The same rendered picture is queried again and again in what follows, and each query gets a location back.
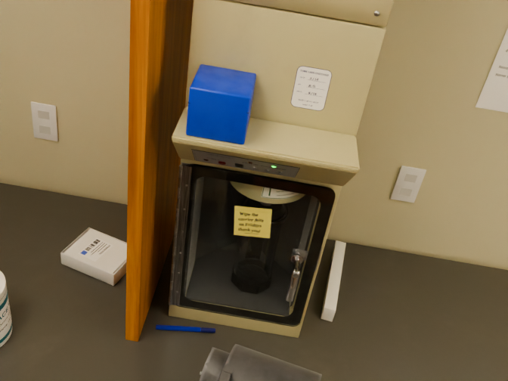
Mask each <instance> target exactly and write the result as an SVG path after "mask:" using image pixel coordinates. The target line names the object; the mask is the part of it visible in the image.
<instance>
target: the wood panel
mask: <svg viewBox="0 0 508 381"><path fill-rule="evenodd" d="M193 4H194V0H131V2H130V53H129V155H128V207H127V259H126V310H125V339H127V340H131V341H136V342H138V340H139V337H140V335H141V331H142V328H143V326H144V322H145V320H146V317H147V313H148V311H149V308H150V304H151V302H152V299H153V295H154V293H155V290H156V286H157V284H158V281H159V278H160V275H161V272H162V269H163V266H164V263H165V260H166V256H167V254H168V251H169V247H170V245H171V242H172V238H173V236H174V229H175V210H176V200H177V190H178V171H179V165H181V158H180V157H179V156H178V153H177V151H176V149H175V146H174V144H173V142H172V135H173V133H174V130H175V128H176V126H177V124H178V121H179V119H180V117H181V115H182V112H183V110H184V108H185V100H186V91H187V72H188V62H189V52H190V43H191V24H192V14H193Z"/></svg>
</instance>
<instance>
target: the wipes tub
mask: <svg viewBox="0 0 508 381"><path fill-rule="evenodd" d="M11 333H12V320H11V310H10V305H9V299H8V290H7V285H6V280H5V276H4V275H3V273H2V272H1V271H0V347H2V346H3V345H4V344H5V343H6V342H7V341H8V339H9V338H10V336H11Z"/></svg>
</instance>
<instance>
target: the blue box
mask: <svg viewBox="0 0 508 381"><path fill-rule="evenodd" d="M255 84H256V74H255V73H249V72H244V71H239V70H232V69H227V68H222V67H214V66H210V65H205V64H200V66H199V69H198V71H197V73H196V75H195V77H194V80H193V81H192V83H191V86H190V91H189V100H188V109H187V127H186V135H190V136H194V137H199V138H207V139H212V140H217V141H224V142H229V143H234V144H244V142H245V139H246V133H247V129H248V125H249V118H250V114H251V109H252V100H253V94H254V89H255Z"/></svg>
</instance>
